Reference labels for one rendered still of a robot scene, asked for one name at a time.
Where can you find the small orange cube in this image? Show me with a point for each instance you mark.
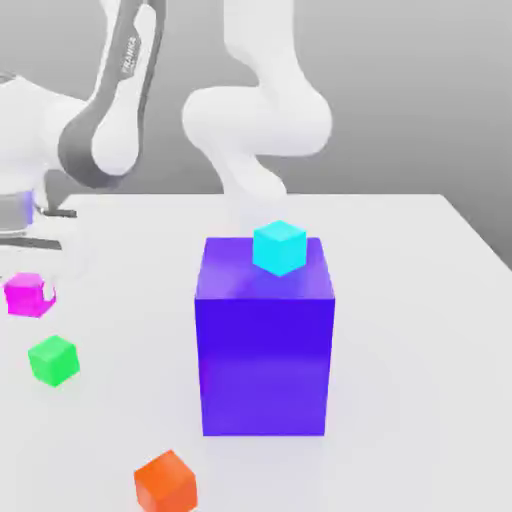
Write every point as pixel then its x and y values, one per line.
pixel 166 484

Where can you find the large purple box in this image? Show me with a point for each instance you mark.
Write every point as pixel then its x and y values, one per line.
pixel 264 360

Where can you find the small green cube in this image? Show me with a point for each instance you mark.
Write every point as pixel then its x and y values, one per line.
pixel 52 362

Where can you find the small magenta cube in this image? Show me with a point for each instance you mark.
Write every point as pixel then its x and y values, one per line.
pixel 22 298

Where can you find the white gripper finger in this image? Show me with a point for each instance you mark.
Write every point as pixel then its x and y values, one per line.
pixel 48 290

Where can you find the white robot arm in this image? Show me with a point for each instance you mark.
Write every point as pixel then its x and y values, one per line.
pixel 256 120

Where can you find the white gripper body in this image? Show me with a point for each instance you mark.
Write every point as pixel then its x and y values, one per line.
pixel 36 258

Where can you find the small cyan cube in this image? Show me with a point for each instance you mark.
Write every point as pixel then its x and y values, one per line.
pixel 279 248

